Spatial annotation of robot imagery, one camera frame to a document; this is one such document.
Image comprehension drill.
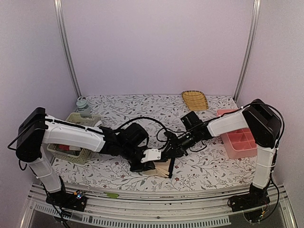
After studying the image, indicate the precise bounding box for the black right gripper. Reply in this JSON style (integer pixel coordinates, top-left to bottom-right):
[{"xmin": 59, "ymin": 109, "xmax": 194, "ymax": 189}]
[{"xmin": 163, "ymin": 129, "xmax": 199, "ymax": 159}]

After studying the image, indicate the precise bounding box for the beige garment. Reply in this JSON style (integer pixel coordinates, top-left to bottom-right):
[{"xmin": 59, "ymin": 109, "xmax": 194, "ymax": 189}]
[{"xmin": 142, "ymin": 159, "xmax": 174, "ymax": 178}]

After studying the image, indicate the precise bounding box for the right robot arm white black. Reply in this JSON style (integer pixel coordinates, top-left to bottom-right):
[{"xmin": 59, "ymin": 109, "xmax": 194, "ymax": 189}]
[{"xmin": 161, "ymin": 99, "xmax": 285, "ymax": 207}]

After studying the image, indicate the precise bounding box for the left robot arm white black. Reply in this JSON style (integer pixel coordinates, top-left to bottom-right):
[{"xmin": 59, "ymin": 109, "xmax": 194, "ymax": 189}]
[{"xmin": 14, "ymin": 107, "xmax": 161, "ymax": 206}]

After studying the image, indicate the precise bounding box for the floral tablecloth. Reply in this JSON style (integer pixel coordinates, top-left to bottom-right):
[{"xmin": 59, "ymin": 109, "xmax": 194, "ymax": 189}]
[{"xmin": 52, "ymin": 95, "xmax": 256, "ymax": 191}]

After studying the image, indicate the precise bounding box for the green tape piece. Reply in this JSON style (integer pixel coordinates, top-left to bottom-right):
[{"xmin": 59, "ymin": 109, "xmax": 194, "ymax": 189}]
[{"xmin": 105, "ymin": 192, "xmax": 119, "ymax": 199}]

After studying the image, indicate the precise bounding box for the cream perforated laundry basket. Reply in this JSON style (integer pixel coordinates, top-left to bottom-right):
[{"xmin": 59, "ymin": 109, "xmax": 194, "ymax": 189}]
[{"xmin": 43, "ymin": 113, "xmax": 105, "ymax": 164}]

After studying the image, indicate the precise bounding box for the yellow woven bamboo tray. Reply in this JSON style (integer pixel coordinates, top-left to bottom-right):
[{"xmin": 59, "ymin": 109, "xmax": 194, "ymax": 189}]
[{"xmin": 181, "ymin": 90, "xmax": 209, "ymax": 111}]

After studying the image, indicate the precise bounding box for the pink divided organizer box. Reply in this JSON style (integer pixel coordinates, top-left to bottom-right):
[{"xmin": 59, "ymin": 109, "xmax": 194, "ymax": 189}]
[{"xmin": 220, "ymin": 122, "xmax": 257, "ymax": 159}]

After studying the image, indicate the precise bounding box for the red garment in basket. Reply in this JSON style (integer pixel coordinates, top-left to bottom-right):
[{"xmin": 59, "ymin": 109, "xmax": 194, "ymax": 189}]
[{"xmin": 58, "ymin": 144, "xmax": 70, "ymax": 151}]

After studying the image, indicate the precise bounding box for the mint lidded glass jar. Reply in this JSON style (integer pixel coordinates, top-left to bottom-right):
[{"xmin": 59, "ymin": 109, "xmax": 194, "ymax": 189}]
[{"xmin": 76, "ymin": 96, "xmax": 91, "ymax": 116}]

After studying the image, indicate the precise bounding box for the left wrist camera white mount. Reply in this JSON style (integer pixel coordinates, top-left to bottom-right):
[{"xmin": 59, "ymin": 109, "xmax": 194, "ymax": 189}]
[{"xmin": 141, "ymin": 148, "xmax": 162, "ymax": 163}]

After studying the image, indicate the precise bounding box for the right black camera cable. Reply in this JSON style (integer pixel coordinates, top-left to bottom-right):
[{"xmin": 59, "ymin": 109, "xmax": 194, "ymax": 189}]
[{"xmin": 156, "ymin": 123, "xmax": 207, "ymax": 152}]

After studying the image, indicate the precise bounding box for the left black braided cable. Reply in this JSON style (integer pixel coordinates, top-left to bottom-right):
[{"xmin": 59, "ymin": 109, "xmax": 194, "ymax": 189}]
[{"xmin": 116, "ymin": 116, "xmax": 167, "ymax": 136}]

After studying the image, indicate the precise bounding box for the aluminium front rail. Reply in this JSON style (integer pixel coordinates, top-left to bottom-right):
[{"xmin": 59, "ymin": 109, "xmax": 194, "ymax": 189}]
[{"xmin": 20, "ymin": 184, "xmax": 297, "ymax": 228}]

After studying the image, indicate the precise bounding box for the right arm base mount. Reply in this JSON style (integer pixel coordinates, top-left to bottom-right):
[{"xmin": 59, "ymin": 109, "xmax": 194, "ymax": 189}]
[{"xmin": 228, "ymin": 191, "xmax": 270, "ymax": 212}]

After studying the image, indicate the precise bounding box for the right aluminium frame post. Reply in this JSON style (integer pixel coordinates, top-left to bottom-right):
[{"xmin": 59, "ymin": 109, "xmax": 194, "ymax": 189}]
[{"xmin": 233, "ymin": 0, "xmax": 261, "ymax": 103}]

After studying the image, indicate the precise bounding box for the aluminium frame post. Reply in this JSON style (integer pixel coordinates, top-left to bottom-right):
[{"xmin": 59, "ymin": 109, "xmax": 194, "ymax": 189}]
[
  {"xmin": 233, "ymin": 0, "xmax": 261, "ymax": 103},
  {"xmin": 54, "ymin": 0, "xmax": 82, "ymax": 97}
]

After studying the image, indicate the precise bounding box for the left aluminium frame post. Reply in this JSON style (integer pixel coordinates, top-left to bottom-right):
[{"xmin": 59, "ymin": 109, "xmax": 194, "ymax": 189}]
[{"xmin": 54, "ymin": 0, "xmax": 82, "ymax": 97}]

